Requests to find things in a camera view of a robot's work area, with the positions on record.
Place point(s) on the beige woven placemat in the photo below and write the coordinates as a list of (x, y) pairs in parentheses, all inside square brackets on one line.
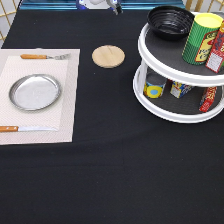
[(60, 115)]

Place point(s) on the white two-tier lazy Susan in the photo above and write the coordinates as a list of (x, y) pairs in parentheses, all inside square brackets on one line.
[(165, 58)]

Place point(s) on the round silver metal plate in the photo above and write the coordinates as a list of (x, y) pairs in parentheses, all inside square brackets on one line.
[(35, 92)]

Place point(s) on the red raisins box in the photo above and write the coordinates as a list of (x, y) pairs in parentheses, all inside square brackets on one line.
[(215, 61)]

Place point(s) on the black ribbed bowl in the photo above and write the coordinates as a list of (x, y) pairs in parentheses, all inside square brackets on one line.
[(170, 22)]

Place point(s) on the gold wire rack left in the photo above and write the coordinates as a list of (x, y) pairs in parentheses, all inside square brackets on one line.
[(8, 9)]

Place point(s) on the blue yellow small box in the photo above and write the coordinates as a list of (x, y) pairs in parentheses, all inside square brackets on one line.
[(178, 90)]

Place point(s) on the wooden-handled knife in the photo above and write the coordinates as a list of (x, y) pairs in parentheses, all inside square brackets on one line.
[(25, 128)]

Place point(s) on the wooden-handled fork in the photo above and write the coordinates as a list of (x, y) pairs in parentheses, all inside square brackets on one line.
[(34, 56)]

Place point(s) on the green yellow-lidded canister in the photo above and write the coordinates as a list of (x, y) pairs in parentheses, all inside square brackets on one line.
[(201, 37)]

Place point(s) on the yellow blue tin can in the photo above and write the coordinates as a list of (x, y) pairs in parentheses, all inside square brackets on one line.
[(154, 85)]

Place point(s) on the red butter box lower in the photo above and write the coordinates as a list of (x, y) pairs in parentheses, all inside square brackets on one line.
[(207, 98)]

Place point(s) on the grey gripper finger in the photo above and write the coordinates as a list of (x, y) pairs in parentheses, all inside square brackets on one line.
[(117, 8)]

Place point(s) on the round wooden coaster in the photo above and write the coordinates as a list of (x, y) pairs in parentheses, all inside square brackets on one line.
[(108, 56)]

